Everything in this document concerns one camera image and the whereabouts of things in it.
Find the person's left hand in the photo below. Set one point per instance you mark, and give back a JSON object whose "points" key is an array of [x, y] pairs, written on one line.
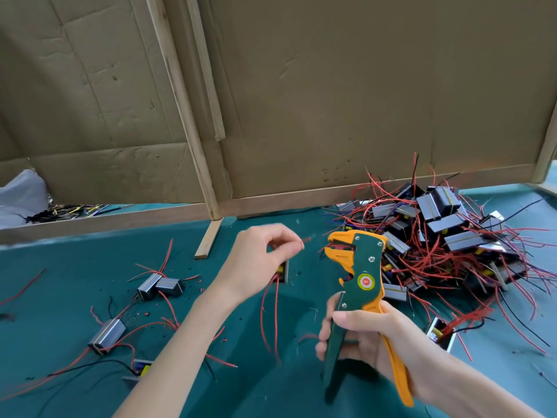
{"points": [[252, 261]]}

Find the person's right hand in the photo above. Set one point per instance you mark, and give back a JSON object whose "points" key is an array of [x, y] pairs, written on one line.
{"points": [[392, 339]]}

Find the grey plastic bag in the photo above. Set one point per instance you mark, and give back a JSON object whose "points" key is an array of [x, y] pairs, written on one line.
{"points": [[22, 196]]}

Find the person's left forearm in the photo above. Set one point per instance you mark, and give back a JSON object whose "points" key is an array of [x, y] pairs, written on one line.
{"points": [[174, 365]]}

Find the person's right forearm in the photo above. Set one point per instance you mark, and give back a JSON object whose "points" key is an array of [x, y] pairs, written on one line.
{"points": [[483, 396]]}

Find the small wooden stick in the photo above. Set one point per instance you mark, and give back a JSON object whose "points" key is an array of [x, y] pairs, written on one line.
{"points": [[209, 237]]}

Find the thin wooden strip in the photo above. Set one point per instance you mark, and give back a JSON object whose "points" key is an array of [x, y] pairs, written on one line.
{"points": [[207, 69]]}

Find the flat grey board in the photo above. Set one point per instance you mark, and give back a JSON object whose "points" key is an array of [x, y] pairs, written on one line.
{"points": [[549, 187]]}

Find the smooth brown cardboard panel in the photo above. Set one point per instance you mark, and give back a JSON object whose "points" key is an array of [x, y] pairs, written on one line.
{"points": [[383, 82]]}

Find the creased brown cardboard panel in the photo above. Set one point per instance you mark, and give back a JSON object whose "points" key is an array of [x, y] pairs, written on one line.
{"points": [[87, 82]]}

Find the long wooden bottom rail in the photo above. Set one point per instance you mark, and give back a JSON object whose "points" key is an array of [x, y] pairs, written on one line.
{"points": [[374, 189]]}

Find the short wooden bottom rail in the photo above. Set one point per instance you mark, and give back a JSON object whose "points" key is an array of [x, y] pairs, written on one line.
{"points": [[87, 226]]}

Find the wide wooden post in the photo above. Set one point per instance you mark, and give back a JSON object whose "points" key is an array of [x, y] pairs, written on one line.
{"points": [[183, 100]]}

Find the wooden corner post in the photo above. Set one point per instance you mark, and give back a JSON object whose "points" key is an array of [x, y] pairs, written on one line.
{"points": [[546, 148]]}

